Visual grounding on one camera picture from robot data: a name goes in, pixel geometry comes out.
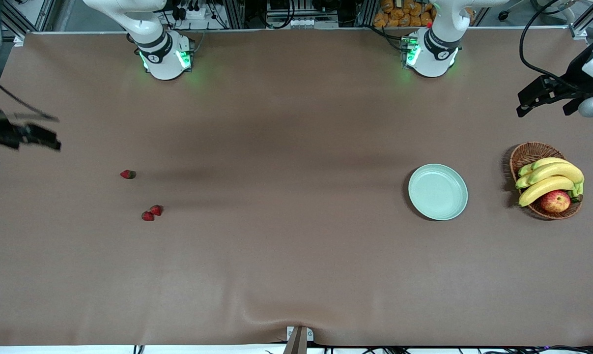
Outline pale green round plate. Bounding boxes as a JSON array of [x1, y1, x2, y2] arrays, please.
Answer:
[[408, 163, 469, 221]]

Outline brown wicker basket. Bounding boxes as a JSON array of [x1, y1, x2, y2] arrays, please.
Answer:
[[509, 142, 583, 220]]

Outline yellow banana bunch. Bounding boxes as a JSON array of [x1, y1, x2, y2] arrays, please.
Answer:
[[515, 157, 585, 207]]

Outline red apple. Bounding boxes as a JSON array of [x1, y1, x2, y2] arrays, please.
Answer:
[[540, 190, 571, 213]]

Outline orange snack bag pile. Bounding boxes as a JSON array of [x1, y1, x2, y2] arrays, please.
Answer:
[[373, 0, 437, 28]]

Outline white power strip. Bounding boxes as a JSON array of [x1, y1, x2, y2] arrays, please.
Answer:
[[177, 2, 207, 20]]

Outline white connector block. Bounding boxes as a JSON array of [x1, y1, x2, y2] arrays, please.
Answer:
[[290, 19, 339, 29]]

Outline brown table cloth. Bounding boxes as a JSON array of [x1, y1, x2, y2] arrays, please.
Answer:
[[0, 27, 593, 347]]

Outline aluminium frame beam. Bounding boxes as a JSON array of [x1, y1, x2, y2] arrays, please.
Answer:
[[569, 0, 593, 40], [0, 0, 56, 39]]

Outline aluminium frame post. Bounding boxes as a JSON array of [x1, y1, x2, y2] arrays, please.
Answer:
[[225, 0, 245, 29], [358, 0, 378, 28]]

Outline grey metal mount bracket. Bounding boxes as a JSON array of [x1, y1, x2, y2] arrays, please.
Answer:
[[285, 326, 314, 354]]

